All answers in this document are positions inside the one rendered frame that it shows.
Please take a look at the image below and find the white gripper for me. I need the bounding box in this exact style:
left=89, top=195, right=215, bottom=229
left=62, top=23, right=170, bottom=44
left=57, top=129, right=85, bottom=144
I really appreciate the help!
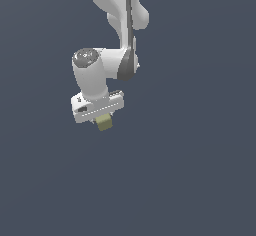
left=70, top=90, right=126, bottom=125

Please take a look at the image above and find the small olive yellow cube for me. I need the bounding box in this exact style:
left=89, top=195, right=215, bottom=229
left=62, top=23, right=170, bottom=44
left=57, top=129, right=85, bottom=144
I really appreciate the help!
left=95, top=113, right=114, bottom=132

